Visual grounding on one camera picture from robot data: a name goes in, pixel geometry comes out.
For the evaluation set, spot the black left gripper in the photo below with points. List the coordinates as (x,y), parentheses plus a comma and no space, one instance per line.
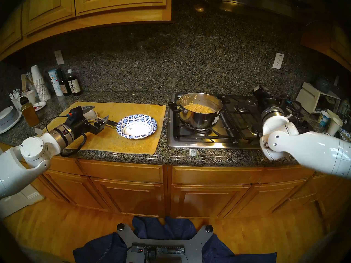
(82,126)

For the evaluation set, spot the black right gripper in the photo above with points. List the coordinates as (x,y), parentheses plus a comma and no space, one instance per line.
(267,100)

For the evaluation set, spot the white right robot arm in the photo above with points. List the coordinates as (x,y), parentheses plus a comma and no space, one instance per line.
(310,150)

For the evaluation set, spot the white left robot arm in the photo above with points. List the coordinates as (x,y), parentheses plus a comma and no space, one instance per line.
(33,150)

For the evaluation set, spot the patterned ceramic spoon rest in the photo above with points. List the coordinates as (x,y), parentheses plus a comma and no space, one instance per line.
(89,116)

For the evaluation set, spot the blue patterned paper bowl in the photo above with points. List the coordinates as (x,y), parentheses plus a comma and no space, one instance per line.
(137,126)

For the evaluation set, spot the cooked oatmeal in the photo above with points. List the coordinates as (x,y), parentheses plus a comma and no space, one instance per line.
(200,108)

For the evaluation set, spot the grey ceramic bowl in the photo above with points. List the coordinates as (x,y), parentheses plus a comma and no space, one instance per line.
(6,116)

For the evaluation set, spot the soy sauce bottle white cap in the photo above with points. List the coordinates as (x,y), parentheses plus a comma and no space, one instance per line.
(74,85)

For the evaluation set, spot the dark oil bottle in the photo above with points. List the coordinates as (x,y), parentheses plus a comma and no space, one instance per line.
(63,87)

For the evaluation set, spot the steel gas cooktop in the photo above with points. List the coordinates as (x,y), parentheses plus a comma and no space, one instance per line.
(235,128)

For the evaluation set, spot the yellow cloth mat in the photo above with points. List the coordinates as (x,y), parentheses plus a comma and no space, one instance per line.
(142,109)

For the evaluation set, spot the white blue salt canister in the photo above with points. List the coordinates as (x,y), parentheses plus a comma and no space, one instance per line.
(56,84)

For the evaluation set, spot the white toaster oven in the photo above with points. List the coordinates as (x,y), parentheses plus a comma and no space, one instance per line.
(308,98)

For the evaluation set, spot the small white saucer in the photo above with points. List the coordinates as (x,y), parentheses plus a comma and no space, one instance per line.
(39,105)

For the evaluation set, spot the stack of white paper cups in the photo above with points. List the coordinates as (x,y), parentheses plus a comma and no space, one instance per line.
(41,87)

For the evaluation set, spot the amber bottle black cap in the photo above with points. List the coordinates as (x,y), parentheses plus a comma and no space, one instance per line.
(29,114)

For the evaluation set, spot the dark blue saucepan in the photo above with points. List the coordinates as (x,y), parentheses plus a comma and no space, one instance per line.
(323,85)

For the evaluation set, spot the stainless steel pot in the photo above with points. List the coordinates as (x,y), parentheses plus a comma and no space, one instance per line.
(197,120)

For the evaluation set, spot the blue printed paper cup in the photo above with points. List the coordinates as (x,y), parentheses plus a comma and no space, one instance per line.
(324,118)

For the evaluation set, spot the thin wooden sticks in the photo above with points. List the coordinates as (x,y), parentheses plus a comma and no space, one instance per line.
(29,78)

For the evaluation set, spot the flat wooden utensil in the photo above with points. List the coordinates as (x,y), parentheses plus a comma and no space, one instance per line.
(24,83)

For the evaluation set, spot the white cup holding forks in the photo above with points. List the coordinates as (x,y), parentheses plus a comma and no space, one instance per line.
(17,104)

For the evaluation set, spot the white shallow container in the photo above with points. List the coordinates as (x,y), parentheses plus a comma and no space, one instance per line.
(333,113)

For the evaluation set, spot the plain white paper cup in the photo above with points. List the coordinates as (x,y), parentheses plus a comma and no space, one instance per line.
(334,126)

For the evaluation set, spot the steel range hood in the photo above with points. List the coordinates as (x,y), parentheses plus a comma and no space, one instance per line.
(246,2)

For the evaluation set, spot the wooden base cabinet row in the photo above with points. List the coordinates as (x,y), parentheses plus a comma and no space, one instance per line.
(131,199)

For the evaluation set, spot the blue patterned paper plate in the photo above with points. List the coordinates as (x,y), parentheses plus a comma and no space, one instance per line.
(346,135)

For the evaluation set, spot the black round base knob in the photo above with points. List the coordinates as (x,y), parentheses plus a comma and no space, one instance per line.
(209,228)
(120,226)

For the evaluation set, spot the dark blue cloth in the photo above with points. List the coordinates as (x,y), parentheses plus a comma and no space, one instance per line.
(164,226)

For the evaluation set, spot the grey power strip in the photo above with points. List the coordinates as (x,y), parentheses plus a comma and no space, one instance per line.
(159,249)

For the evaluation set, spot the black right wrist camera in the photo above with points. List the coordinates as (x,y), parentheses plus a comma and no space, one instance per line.
(288,102)

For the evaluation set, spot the white wall outlet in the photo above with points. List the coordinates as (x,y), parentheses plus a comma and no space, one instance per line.
(59,57)
(278,61)

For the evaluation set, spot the narrow wooden wall cabinet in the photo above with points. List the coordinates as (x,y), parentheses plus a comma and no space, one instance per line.
(334,46)

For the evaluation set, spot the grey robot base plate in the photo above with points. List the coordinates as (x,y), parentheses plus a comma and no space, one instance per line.
(197,246)

